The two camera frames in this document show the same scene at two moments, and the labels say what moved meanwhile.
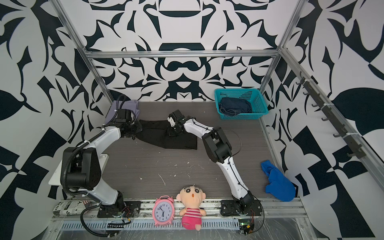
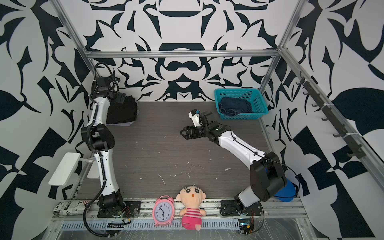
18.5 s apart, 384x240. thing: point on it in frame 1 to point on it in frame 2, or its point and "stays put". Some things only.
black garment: x=154 y=132 to x=120 y=112
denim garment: x=232 y=106 stays put
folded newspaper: x=70 y=208 stays put
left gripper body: x=135 y=129 to x=119 y=98
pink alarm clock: x=163 y=210 stays put
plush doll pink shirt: x=191 y=197 stays put
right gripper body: x=173 y=130 to x=201 y=131
